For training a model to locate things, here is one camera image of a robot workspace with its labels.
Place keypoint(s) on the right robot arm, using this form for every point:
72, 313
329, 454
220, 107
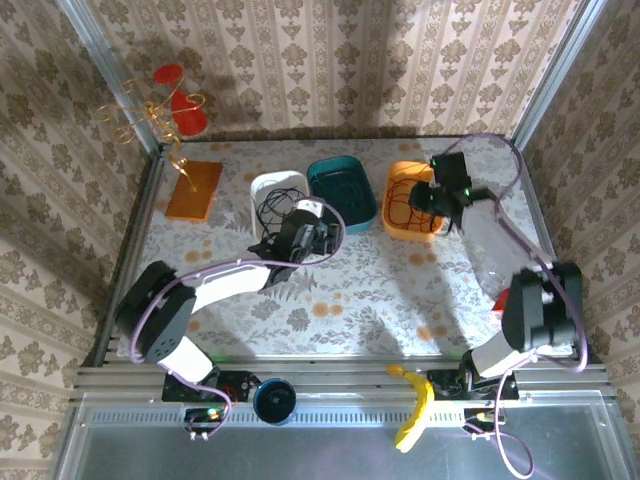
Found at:
540, 310

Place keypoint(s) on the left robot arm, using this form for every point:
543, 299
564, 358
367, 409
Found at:
230, 280

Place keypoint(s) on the orange plastic bin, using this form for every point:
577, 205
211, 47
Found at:
395, 226

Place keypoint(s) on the teal plastic bin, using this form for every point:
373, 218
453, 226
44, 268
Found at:
367, 215

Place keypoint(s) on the white plastic bin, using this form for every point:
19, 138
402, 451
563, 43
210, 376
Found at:
280, 177

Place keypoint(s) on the wooden base board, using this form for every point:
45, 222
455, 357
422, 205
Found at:
195, 192

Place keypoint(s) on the clear plastic bottle red cap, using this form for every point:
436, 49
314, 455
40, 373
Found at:
501, 306

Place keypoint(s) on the red plastic goblet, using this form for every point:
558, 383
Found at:
190, 120

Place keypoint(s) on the blue round cup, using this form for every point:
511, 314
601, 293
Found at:
274, 402

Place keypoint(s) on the yellow banana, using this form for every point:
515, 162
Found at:
422, 395

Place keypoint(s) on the grey metal tray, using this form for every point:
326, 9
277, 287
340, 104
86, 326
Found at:
325, 450

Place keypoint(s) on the small controller board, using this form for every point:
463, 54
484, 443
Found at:
482, 417
205, 417

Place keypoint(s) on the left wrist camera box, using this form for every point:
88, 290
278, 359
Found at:
310, 206

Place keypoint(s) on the aluminium table side rail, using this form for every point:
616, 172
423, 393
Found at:
140, 220
537, 210

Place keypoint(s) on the aluminium front frame rail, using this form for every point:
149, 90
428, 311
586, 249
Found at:
340, 380

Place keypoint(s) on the aluminium frame post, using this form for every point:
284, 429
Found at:
555, 75
107, 60

